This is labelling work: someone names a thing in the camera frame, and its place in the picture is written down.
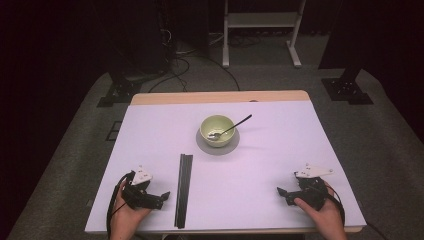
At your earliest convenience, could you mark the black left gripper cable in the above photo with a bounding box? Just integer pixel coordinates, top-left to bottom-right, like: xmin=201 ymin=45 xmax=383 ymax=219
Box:
xmin=105 ymin=171 xmax=136 ymax=240

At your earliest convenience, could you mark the person's right hand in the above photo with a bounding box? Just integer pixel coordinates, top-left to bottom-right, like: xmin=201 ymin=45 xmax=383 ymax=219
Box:
xmin=294 ymin=180 xmax=346 ymax=235

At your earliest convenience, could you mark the black floor cable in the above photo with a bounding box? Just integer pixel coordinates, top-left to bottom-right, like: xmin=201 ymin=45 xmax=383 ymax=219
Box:
xmin=175 ymin=55 xmax=242 ymax=92
xmin=147 ymin=57 xmax=192 ymax=94

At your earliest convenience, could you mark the white metal stand frame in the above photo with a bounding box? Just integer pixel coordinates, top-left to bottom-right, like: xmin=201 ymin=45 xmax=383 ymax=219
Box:
xmin=221 ymin=0 xmax=307 ymax=69

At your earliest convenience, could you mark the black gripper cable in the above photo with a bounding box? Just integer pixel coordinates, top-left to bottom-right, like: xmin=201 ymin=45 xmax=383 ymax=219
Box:
xmin=105 ymin=171 xmax=136 ymax=240
xmin=323 ymin=184 xmax=390 ymax=240

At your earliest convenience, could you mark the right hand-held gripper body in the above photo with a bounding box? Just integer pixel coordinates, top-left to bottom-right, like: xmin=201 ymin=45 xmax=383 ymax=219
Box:
xmin=285 ymin=162 xmax=335 ymax=212

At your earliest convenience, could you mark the tangle of floor cables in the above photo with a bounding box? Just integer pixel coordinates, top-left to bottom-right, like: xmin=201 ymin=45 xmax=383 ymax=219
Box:
xmin=228 ymin=31 xmax=265 ymax=48

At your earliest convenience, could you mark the wooden table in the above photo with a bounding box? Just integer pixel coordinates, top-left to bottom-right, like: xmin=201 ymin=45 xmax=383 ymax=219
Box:
xmin=84 ymin=89 xmax=368 ymax=235

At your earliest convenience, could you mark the black handled metal spoon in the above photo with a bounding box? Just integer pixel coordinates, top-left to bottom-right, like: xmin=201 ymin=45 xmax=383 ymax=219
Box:
xmin=206 ymin=113 xmax=253 ymax=141

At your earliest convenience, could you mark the pale green bowl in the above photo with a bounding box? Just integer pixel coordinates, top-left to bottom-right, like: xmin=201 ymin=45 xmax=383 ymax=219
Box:
xmin=199 ymin=114 xmax=237 ymax=149

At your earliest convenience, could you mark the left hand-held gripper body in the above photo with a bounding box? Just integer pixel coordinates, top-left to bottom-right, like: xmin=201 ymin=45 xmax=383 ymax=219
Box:
xmin=120 ymin=164 xmax=164 ymax=211

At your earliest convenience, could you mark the grey round coaster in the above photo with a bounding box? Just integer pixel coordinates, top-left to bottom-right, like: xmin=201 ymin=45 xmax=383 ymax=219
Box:
xmin=195 ymin=127 xmax=241 ymax=156

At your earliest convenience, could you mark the person's left hand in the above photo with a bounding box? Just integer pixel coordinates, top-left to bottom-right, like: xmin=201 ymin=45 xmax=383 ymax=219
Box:
xmin=110 ymin=180 xmax=152 ymax=235

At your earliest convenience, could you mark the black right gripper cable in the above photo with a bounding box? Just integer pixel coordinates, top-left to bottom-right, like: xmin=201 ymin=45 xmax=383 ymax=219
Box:
xmin=323 ymin=184 xmax=390 ymax=240

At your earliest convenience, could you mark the black stand base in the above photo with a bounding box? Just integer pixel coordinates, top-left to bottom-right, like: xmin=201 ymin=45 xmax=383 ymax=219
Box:
xmin=96 ymin=71 xmax=143 ymax=109
xmin=320 ymin=65 xmax=375 ymax=106

